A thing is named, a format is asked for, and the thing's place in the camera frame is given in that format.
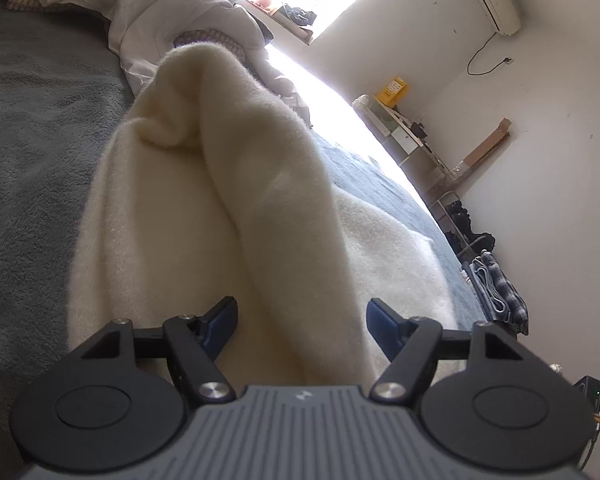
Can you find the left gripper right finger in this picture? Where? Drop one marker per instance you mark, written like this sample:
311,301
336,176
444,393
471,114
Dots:
477,394

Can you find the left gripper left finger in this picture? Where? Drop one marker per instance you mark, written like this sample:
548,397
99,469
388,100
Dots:
126,392

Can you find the cream fleece sweater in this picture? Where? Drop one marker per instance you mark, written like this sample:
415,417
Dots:
213,187

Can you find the plaid cloth bag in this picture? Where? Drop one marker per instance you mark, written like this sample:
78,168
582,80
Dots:
499,300

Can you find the white side cabinet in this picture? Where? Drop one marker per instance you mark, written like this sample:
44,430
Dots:
406,144

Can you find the yellow box on shelf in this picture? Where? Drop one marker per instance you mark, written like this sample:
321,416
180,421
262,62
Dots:
393,92

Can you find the beige crumpled garment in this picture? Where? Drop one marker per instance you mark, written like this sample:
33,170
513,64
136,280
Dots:
142,32

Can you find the cardboard strip on wall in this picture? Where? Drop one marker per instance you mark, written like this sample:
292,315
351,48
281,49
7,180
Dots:
479,154

